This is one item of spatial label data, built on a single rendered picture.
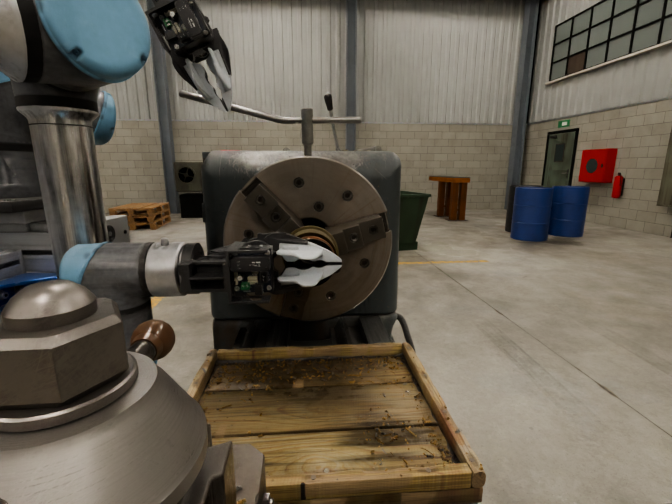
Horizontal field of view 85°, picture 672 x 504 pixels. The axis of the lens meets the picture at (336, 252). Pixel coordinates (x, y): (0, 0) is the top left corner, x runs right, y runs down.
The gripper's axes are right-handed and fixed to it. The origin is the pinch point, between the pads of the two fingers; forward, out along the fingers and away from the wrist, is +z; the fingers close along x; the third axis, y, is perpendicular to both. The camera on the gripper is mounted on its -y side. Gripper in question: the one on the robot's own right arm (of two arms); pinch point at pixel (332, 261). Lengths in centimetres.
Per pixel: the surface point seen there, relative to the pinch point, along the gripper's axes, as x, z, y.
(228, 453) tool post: 2.4, -6.6, 39.5
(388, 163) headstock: 14.3, 14.5, -31.8
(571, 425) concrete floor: -109, 121, -94
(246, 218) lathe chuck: 4.5, -14.7, -14.9
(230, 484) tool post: 1.0, -6.6, 39.7
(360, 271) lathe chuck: -6.0, 6.2, -15.1
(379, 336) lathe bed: -21.8, 11.1, -19.4
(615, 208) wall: -74, 633, -680
